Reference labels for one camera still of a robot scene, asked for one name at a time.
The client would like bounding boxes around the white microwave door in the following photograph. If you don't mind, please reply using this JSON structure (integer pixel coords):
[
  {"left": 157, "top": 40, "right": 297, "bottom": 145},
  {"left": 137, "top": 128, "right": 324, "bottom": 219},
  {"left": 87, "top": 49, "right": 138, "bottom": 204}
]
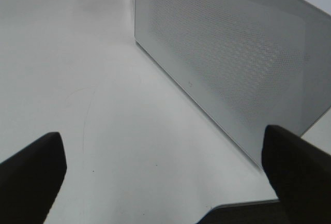
[{"left": 134, "top": 0, "right": 330, "bottom": 165}]

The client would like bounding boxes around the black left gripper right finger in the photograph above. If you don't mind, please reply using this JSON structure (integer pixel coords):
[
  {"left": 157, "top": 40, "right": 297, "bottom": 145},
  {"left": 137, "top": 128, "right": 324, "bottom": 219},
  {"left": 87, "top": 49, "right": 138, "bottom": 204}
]
[{"left": 261, "top": 125, "right": 330, "bottom": 223}]

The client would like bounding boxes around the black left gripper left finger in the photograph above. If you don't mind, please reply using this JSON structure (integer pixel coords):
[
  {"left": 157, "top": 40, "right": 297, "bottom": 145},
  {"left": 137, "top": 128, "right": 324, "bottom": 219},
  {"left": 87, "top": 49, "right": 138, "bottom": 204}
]
[{"left": 1, "top": 132, "right": 67, "bottom": 223}]

